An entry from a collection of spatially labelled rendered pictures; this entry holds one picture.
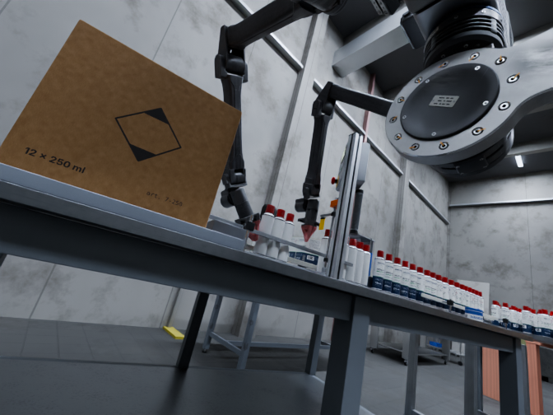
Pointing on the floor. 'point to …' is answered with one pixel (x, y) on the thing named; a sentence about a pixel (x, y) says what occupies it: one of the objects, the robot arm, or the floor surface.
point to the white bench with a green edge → (244, 336)
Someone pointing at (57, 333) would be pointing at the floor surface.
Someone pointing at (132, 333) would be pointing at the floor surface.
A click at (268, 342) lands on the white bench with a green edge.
